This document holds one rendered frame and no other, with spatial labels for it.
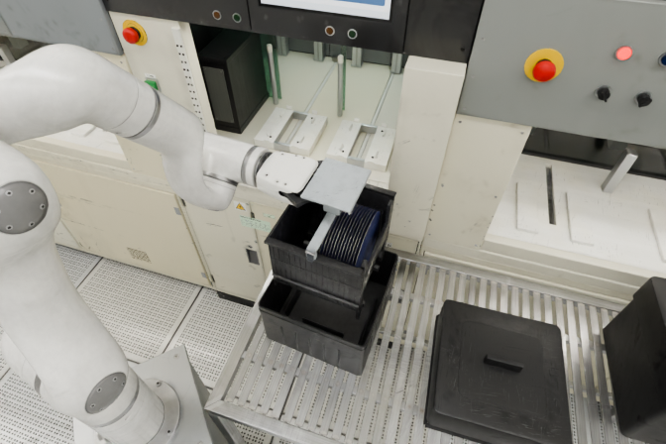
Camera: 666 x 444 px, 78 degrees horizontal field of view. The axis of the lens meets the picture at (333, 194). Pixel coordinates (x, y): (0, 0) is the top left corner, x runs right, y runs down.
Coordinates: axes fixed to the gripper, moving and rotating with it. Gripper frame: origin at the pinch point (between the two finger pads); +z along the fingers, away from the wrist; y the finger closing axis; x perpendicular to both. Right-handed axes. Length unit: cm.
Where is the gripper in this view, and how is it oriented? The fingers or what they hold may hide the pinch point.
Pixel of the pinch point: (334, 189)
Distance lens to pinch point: 81.1
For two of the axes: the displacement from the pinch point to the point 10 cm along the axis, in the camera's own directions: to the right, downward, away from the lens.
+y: -3.8, 6.6, -6.4
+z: 9.2, 2.8, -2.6
